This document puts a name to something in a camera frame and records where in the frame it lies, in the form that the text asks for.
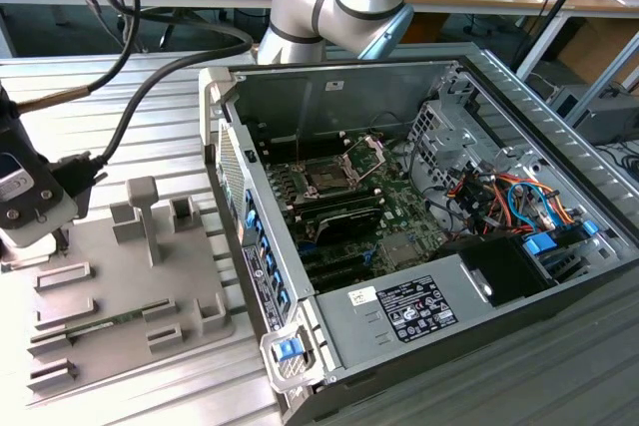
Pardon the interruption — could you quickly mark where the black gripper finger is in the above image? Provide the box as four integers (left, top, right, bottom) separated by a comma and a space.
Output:
53, 225, 71, 257

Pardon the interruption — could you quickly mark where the metal socket cover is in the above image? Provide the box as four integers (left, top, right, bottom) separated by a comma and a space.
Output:
342, 134, 388, 184

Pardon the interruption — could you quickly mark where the open grey PC case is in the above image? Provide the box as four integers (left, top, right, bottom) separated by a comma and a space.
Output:
198, 42, 639, 426

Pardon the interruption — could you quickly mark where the multicolour power wire bundle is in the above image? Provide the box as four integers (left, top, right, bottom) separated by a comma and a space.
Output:
445, 170, 575, 240

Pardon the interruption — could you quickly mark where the installed black RAM stick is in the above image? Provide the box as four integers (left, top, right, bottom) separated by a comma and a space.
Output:
293, 186, 374, 209

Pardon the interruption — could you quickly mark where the silver CPU chip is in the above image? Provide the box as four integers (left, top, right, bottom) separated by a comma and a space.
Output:
0, 244, 57, 273

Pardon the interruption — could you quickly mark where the blue case latch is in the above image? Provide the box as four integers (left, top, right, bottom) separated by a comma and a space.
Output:
272, 338, 306, 362

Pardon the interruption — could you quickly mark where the CPU socket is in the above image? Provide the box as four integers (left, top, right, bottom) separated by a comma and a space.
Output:
297, 156, 363, 198

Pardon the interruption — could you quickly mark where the brown cardboard box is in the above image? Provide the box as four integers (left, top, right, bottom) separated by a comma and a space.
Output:
558, 16, 639, 89

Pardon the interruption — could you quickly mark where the green motherboard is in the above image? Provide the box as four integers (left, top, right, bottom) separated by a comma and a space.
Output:
259, 134, 450, 295

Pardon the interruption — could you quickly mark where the thick black cable with connector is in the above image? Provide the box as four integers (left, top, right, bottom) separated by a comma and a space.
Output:
49, 0, 254, 198

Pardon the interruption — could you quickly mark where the grey power supply unit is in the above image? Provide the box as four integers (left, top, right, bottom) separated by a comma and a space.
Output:
314, 251, 495, 372

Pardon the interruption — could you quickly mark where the black plastic air duct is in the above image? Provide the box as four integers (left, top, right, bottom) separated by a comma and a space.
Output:
432, 233, 558, 308

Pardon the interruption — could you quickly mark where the thin cable with brown sleeve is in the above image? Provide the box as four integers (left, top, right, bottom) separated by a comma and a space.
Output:
14, 0, 144, 113

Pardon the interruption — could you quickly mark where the grey plastic parts rack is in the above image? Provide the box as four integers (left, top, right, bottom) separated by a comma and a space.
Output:
18, 176, 239, 405

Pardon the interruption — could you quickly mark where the grey computer on floor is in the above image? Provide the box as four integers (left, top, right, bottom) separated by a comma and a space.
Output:
546, 81, 639, 146

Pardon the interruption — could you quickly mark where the perforated metal drive cage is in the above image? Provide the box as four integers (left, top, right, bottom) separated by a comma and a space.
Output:
406, 99, 500, 198

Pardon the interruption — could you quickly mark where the green RAM stick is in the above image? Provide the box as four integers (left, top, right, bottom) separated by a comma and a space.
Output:
63, 308, 151, 342

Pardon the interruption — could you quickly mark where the blue disk carrier latch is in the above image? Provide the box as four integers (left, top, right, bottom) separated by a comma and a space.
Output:
522, 231, 558, 258

